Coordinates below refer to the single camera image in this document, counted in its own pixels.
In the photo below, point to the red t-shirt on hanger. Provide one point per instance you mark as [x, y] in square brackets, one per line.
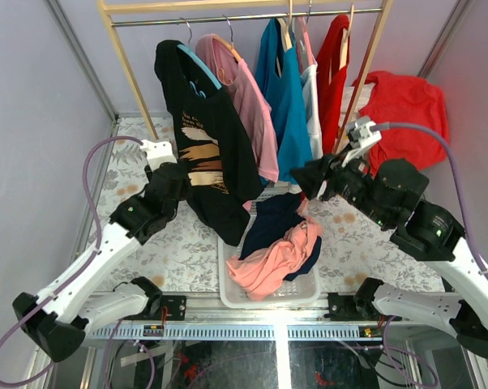
[329, 96]

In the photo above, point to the white and pink hung shirt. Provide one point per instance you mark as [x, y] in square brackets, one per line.
[308, 71]

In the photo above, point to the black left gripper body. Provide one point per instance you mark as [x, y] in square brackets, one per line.
[151, 173]

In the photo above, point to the white slotted cable duct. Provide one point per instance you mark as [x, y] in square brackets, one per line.
[177, 331]

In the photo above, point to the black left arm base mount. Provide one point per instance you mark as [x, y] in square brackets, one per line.
[172, 308]

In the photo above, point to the pink t-shirt on hanger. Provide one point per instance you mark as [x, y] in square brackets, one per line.
[250, 104]

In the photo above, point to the wooden hanger under blue shirt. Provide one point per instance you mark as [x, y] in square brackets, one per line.
[284, 41]

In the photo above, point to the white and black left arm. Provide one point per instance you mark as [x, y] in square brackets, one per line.
[59, 317]

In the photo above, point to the wooden clothes rack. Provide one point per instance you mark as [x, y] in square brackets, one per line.
[142, 14]

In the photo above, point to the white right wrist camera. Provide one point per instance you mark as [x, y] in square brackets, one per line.
[362, 135]

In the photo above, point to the white plastic laundry basket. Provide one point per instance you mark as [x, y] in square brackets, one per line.
[304, 289]

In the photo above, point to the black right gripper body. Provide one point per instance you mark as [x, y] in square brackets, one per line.
[346, 179]

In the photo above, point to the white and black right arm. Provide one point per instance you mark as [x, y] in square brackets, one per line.
[422, 230]

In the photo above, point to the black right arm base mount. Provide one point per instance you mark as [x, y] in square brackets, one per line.
[345, 308]

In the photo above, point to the salmon pink shirt in basket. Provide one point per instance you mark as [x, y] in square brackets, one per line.
[276, 259]

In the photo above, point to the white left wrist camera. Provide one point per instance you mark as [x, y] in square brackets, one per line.
[157, 153]

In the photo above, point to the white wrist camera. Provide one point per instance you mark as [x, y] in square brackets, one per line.
[362, 135]
[157, 153]

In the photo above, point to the wooden hanger under pink shirt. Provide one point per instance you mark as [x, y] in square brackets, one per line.
[230, 49]

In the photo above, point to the navy garment in basket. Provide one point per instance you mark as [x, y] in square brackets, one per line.
[272, 219]

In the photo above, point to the red cloth pile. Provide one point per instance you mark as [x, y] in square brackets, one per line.
[406, 98]

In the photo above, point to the floral patterned floor mat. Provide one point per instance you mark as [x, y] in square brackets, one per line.
[183, 257]

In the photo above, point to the black printed t-shirt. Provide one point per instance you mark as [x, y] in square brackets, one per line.
[210, 139]

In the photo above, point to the blue t-shirt on hanger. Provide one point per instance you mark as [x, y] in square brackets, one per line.
[278, 78]

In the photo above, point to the wooden hanger under red shirt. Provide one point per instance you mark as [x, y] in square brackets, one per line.
[344, 44]

